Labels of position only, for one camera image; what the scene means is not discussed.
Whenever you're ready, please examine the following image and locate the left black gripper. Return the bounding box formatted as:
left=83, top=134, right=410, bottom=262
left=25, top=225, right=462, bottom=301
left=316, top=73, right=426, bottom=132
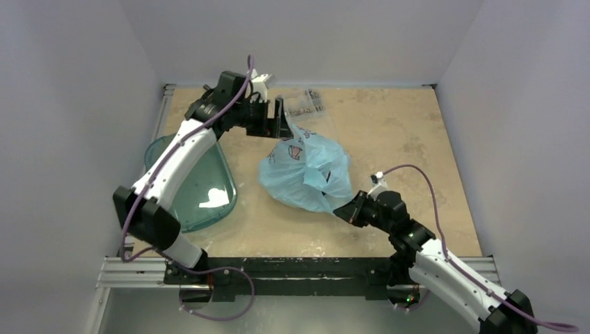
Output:
left=232, top=97, right=293, bottom=139

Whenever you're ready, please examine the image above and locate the light blue plastic bag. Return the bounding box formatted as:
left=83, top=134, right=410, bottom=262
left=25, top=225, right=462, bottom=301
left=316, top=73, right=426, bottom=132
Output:
left=258, top=125, right=354, bottom=214

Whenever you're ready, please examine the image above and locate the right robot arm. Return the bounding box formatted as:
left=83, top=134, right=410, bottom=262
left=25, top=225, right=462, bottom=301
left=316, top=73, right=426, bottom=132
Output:
left=333, top=191, right=539, bottom=333

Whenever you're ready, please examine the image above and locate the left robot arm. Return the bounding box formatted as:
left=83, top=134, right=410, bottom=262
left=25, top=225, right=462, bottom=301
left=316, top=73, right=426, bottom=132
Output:
left=113, top=69, right=291, bottom=285

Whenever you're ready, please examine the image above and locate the clear plastic organizer box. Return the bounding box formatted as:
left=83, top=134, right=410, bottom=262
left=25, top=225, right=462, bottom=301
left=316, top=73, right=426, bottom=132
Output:
left=281, top=88, right=338, bottom=141

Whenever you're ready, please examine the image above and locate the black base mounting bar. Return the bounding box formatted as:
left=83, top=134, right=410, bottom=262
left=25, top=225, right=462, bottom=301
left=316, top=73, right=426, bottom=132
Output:
left=164, top=257, right=428, bottom=308

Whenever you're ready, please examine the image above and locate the teal plastic tub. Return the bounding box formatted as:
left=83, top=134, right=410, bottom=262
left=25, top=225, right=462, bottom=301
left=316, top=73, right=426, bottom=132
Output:
left=154, top=143, right=237, bottom=234

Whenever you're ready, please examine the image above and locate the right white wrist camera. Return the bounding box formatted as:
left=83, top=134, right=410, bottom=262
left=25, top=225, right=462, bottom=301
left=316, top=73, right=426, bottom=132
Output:
left=368, top=171, right=389, bottom=200

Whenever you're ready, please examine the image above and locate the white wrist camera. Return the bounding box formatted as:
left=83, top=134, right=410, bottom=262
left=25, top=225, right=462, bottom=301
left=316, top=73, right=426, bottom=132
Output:
left=368, top=171, right=389, bottom=200
left=248, top=70, right=276, bottom=102

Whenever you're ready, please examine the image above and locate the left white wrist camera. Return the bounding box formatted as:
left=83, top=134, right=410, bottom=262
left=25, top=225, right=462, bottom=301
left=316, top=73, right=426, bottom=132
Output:
left=248, top=70, right=276, bottom=102

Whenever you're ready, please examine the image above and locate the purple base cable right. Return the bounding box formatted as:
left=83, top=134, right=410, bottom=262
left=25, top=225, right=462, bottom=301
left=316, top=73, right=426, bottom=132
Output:
left=392, top=285, right=432, bottom=313

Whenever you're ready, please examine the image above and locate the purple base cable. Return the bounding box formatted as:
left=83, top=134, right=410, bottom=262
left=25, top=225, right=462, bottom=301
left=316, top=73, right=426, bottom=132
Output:
left=168, top=264, right=257, bottom=323
left=392, top=285, right=432, bottom=313

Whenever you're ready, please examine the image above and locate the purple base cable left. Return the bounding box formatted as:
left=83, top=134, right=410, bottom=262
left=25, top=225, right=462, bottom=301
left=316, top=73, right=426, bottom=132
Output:
left=168, top=264, right=257, bottom=323

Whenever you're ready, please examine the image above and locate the aluminium frame rail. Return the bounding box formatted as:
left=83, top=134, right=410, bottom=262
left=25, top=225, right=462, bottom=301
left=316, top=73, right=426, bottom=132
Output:
left=96, top=257, right=166, bottom=289

